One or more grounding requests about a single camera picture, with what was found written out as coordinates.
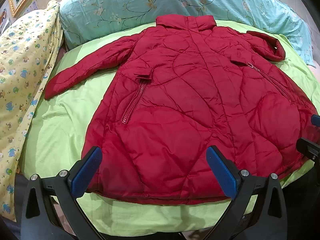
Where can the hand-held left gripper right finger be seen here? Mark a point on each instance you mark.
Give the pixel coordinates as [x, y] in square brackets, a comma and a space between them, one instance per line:
[221, 170]

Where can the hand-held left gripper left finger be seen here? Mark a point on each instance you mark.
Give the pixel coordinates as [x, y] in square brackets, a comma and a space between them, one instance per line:
[86, 170]

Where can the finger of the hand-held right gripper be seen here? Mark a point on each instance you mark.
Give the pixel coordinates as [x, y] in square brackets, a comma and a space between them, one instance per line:
[316, 119]
[310, 147]

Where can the red quilted jacket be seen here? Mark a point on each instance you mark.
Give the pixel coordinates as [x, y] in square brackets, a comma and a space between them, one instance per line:
[190, 110]

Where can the green bed sheet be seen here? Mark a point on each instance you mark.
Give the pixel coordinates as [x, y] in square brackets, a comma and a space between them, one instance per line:
[62, 130]

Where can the yellow printed blanket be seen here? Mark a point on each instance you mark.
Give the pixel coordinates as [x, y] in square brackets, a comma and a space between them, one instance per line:
[22, 67]

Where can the teal floral quilt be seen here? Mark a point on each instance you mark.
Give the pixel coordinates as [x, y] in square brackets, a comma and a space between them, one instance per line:
[112, 5]

